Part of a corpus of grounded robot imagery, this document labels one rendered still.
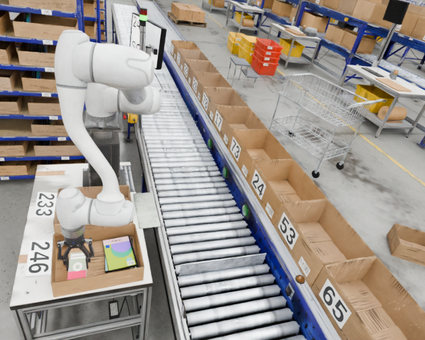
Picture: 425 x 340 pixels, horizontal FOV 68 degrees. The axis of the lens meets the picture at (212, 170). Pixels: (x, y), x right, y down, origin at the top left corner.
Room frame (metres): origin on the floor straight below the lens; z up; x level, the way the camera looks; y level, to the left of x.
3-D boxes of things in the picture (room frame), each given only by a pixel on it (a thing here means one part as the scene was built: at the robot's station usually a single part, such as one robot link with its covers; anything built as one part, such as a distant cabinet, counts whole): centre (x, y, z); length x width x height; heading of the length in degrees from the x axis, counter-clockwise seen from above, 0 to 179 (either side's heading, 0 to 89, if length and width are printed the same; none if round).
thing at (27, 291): (1.24, 0.64, 0.74); 1.00 x 0.58 x 0.03; 24
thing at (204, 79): (2.99, 0.17, 0.96); 0.39 x 0.29 x 0.17; 23
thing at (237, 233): (1.28, -0.06, 0.72); 0.52 x 0.05 x 0.05; 113
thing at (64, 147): (2.41, 1.43, 0.39); 0.40 x 0.30 x 0.10; 113
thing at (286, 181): (1.55, -0.45, 0.96); 0.39 x 0.29 x 0.17; 23
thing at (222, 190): (1.64, 0.09, 0.72); 0.52 x 0.05 x 0.05; 113
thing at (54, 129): (2.41, 1.42, 0.59); 0.40 x 0.30 x 0.10; 111
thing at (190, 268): (1.07, -0.15, 0.76); 0.46 x 0.01 x 0.09; 113
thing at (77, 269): (0.87, 0.51, 0.80); 0.16 x 0.07 x 0.02; 22
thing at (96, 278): (0.94, 0.45, 0.80); 0.38 x 0.28 x 0.10; 116
